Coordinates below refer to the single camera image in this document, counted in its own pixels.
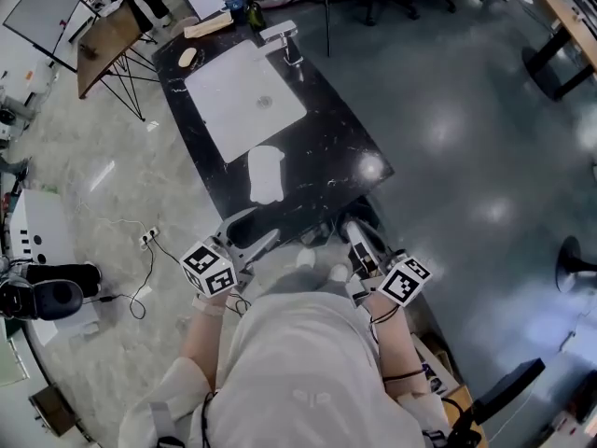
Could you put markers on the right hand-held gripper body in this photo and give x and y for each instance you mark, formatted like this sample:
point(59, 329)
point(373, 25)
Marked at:
point(396, 278)

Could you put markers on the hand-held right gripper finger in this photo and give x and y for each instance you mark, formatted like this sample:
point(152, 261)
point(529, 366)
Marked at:
point(356, 238)

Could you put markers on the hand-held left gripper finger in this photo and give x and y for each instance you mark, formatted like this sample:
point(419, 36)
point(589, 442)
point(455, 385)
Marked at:
point(261, 245)
point(235, 224)

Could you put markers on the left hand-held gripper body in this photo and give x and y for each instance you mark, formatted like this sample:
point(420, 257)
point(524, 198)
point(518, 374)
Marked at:
point(207, 269)

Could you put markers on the white cloth object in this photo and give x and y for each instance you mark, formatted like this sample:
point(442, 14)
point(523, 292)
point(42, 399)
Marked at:
point(266, 175)

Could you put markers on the person's left forearm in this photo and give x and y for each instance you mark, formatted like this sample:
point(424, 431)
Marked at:
point(200, 339)

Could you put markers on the person's right forearm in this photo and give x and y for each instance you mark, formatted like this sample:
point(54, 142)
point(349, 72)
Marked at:
point(401, 348)

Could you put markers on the person's white right shoe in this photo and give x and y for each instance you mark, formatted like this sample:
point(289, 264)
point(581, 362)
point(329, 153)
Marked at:
point(339, 272)

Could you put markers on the person's white shoe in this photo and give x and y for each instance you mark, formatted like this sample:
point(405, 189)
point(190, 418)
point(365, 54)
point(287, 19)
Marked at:
point(306, 257)
point(339, 272)

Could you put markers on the person's white left shoe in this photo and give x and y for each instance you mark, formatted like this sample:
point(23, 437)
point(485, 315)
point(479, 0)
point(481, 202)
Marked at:
point(306, 257)

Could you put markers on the person's grey trousers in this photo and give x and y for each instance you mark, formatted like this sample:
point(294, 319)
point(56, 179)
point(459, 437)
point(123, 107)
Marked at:
point(303, 280)

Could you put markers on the white power strip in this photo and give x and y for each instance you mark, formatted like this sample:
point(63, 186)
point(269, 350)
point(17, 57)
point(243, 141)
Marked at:
point(149, 237)

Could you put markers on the black marble counter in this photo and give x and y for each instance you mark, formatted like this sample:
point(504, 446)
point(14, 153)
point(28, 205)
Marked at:
point(336, 133)

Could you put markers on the white square sink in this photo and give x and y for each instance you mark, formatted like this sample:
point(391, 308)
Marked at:
point(242, 101)

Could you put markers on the person's white shirt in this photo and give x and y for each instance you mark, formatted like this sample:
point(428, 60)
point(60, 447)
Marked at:
point(298, 376)

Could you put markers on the black flat box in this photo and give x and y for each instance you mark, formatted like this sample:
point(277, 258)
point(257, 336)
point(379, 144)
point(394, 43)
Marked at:
point(508, 390)

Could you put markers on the beige oval soap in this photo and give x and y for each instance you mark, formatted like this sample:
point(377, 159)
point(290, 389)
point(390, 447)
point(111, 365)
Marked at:
point(188, 58)

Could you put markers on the white cabinet with holes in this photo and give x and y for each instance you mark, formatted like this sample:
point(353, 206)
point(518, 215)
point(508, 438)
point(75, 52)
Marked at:
point(39, 224)

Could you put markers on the black stool base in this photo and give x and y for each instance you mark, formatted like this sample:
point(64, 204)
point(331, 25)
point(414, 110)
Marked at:
point(573, 264)

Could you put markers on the chrome faucet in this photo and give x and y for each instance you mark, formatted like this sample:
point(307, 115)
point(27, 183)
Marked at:
point(282, 35)

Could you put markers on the dark green bottle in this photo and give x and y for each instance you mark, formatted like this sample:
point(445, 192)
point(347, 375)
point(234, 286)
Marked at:
point(255, 16)

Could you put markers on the blue mug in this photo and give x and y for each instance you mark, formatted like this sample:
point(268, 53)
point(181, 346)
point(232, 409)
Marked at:
point(233, 4)

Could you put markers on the black tripod pole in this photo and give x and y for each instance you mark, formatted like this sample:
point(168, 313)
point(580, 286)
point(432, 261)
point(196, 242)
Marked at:
point(327, 17)

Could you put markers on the whiteboard on stand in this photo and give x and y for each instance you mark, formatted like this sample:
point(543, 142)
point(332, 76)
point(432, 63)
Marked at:
point(44, 12)

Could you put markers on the wooden table with black legs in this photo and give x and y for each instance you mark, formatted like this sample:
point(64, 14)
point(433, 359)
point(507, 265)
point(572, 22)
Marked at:
point(566, 26)

